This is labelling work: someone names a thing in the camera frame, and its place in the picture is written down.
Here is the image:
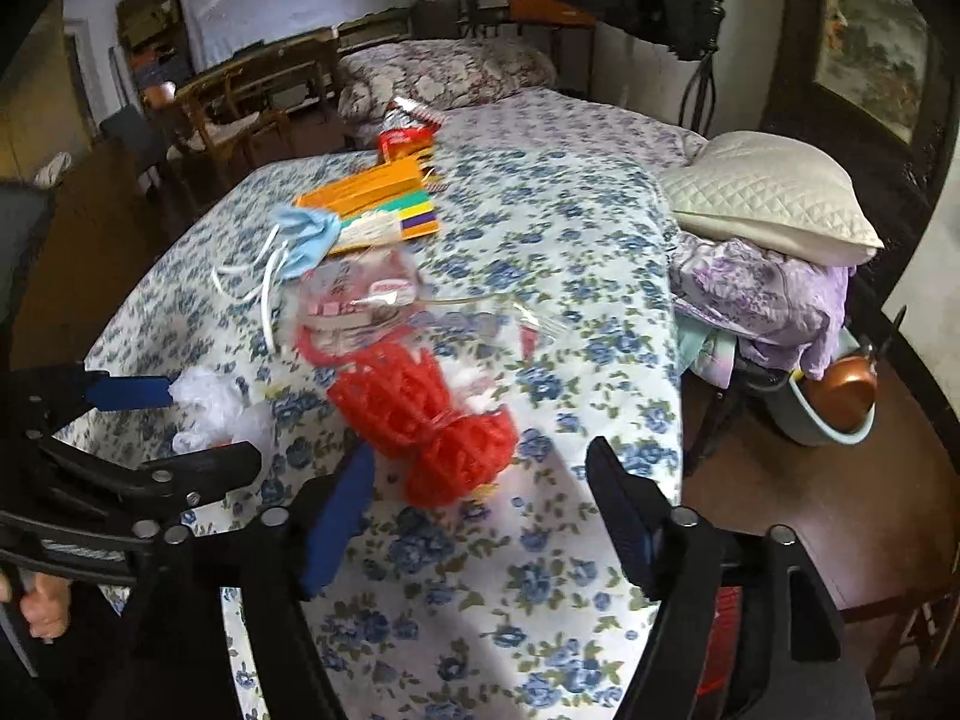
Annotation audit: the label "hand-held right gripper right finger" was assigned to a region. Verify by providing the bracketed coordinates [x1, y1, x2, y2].
[585, 436, 875, 720]

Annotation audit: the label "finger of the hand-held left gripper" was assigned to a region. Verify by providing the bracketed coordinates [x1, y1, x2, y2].
[0, 364, 175, 436]
[34, 439, 263, 511]

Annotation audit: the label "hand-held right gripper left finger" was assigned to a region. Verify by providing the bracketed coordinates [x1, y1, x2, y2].
[112, 442, 376, 720]

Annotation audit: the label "white plastic bag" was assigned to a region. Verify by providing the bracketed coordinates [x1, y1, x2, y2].
[169, 369, 275, 458]

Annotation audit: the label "red plastic basket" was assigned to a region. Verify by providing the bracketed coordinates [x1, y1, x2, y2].
[694, 585, 747, 698]

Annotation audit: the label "red mesh bag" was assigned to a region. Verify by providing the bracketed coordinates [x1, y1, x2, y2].
[296, 326, 518, 509]

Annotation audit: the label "clear plastic bag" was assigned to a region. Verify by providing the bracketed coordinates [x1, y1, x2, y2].
[289, 247, 571, 391]

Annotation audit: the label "person's left hand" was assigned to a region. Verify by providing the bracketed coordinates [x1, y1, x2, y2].
[0, 568, 72, 642]

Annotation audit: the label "teal cloth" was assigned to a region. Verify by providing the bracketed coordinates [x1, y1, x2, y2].
[686, 322, 740, 383]

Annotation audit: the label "light blue plastic basin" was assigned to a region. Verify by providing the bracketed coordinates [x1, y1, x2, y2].
[765, 330, 878, 447]

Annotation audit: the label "blue face mask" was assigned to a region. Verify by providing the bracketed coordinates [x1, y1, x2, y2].
[214, 202, 342, 350]

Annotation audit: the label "copper frying pan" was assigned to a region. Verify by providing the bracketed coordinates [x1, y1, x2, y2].
[806, 304, 908, 432]

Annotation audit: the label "purple floral folded quilt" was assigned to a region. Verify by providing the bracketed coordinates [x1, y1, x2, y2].
[667, 232, 856, 383]

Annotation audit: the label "black chair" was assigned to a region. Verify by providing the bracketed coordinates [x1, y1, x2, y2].
[101, 105, 170, 188]

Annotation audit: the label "orange flat box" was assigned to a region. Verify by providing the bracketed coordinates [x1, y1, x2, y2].
[294, 157, 428, 256]

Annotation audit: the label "purple and green striped box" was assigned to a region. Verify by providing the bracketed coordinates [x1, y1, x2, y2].
[397, 191, 443, 241]

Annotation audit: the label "wooden table and chairs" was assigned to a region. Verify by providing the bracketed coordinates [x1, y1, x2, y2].
[176, 30, 338, 173]

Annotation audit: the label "white quilted pillow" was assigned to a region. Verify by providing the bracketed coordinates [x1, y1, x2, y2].
[658, 130, 886, 267]

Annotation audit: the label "red snack packet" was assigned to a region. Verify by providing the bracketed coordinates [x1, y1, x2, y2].
[375, 96, 445, 166]

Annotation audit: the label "wooden shelf unit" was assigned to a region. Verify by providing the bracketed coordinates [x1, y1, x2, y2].
[116, 0, 185, 83]

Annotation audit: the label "purple floral bedsheet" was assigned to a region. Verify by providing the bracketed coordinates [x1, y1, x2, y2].
[435, 86, 710, 166]

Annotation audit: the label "black metal coat rack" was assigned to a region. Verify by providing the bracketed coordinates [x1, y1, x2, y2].
[679, 0, 725, 136]

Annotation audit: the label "floral pillow at bedhead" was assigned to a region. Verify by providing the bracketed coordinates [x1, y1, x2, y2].
[337, 37, 557, 121]

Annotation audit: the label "orange top table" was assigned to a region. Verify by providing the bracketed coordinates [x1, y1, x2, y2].
[510, 0, 597, 98]

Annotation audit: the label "carved wooden screen with painting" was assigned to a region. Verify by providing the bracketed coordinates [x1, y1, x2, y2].
[757, 0, 960, 188]

